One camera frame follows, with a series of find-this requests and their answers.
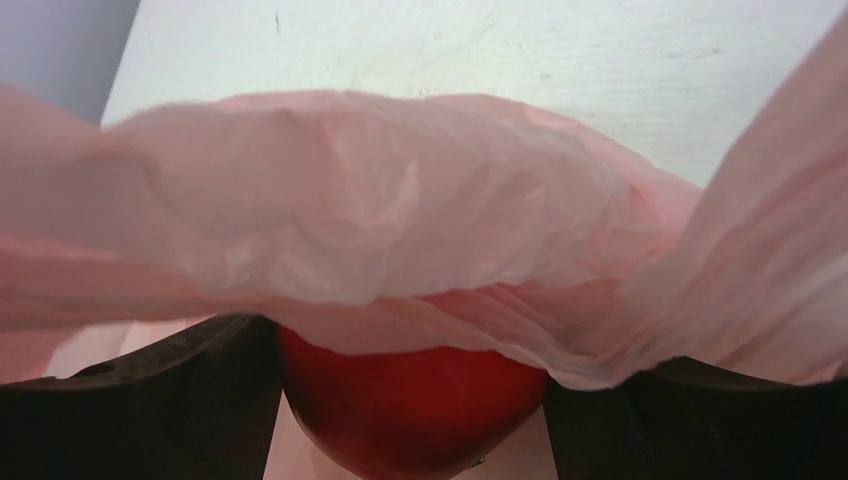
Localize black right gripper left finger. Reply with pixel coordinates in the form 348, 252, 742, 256
1, 315, 281, 479

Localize pink plastic bag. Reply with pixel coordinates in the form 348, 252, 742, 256
0, 13, 848, 480

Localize red fake apple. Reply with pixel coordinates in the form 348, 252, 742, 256
278, 327, 550, 479

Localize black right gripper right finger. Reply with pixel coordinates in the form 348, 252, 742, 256
544, 358, 847, 479

